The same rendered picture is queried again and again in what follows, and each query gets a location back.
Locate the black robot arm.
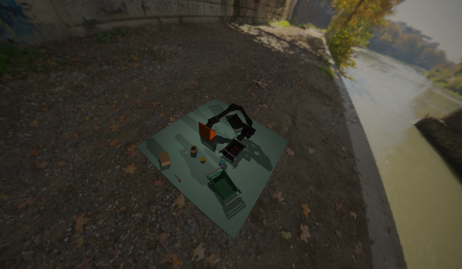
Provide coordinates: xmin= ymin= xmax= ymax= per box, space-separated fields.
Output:
xmin=205 ymin=103 xmax=256 ymax=139

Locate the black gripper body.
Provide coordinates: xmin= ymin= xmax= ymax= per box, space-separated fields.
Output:
xmin=237 ymin=130 xmax=248 ymax=141

